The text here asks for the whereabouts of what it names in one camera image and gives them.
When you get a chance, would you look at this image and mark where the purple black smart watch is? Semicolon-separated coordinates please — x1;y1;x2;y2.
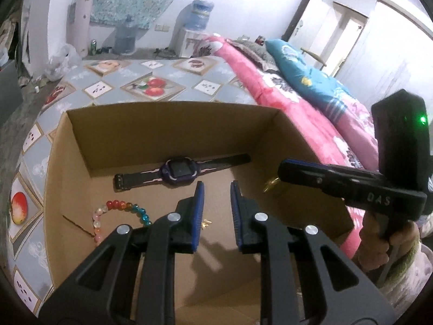
113;153;251;191

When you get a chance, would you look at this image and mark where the gold ring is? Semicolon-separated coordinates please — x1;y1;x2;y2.
263;176;282;193

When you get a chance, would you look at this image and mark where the colourful bead bracelet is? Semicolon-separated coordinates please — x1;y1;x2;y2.
91;199;153;247

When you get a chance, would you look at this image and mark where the person's right hand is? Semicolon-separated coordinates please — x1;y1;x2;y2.
355;212;419;272

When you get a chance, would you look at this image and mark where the small gold earring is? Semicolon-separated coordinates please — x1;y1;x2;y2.
201;219;212;230

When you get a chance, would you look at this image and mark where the pink blanket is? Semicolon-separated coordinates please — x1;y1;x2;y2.
335;100;379;171

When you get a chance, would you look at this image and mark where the brown cardboard box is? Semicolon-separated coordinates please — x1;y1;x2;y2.
39;102;338;324

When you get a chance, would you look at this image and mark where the teal patterned pillow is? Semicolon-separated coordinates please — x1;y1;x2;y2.
265;39;353;123

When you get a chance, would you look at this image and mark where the empty water jug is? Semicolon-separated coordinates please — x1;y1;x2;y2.
113;15;138;54

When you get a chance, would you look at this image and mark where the white plastic bag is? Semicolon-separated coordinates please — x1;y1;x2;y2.
44;44;81;82

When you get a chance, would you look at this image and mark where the grey storage box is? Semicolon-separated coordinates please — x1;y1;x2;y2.
0;60;23;125

